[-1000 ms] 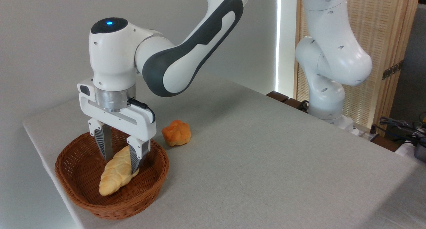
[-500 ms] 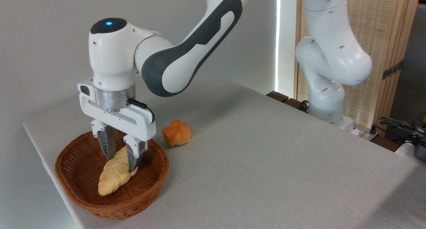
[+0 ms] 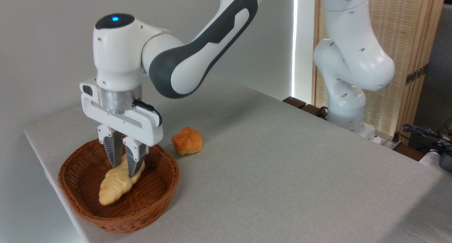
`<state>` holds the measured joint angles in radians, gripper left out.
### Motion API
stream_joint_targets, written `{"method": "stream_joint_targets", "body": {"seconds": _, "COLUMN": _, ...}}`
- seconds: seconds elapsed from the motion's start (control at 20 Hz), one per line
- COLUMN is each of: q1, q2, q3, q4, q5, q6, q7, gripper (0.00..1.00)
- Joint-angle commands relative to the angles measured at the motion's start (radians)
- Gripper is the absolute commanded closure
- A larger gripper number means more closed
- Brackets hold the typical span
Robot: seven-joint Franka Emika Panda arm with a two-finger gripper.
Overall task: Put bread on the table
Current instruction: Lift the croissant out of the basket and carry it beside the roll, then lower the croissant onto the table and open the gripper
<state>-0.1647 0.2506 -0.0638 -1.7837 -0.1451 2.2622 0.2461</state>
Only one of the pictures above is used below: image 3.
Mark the black cable bundle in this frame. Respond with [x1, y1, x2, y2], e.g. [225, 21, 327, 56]
[402, 124, 452, 155]

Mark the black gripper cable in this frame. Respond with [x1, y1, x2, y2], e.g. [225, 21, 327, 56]
[132, 100, 163, 127]

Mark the brown wicker basket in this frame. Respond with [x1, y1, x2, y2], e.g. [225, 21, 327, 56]
[58, 138, 180, 234]

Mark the round orange bread bun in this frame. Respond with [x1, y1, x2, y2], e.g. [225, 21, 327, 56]
[171, 127, 203, 156]

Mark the wooden slatted folding screen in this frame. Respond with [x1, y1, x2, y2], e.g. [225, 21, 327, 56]
[312, 0, 447, 144]

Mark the long braided bread loaf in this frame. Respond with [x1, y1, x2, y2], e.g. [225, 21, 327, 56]
[99, 154, 145, 206]

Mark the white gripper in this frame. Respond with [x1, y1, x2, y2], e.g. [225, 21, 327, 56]
[80, 80, 163, 177]

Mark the dark metal screen hinge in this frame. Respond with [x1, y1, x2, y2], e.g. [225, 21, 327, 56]
[405, 64, 428, 85]

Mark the white power strip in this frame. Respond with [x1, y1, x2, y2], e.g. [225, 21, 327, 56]
[374, 135, 403, 150]

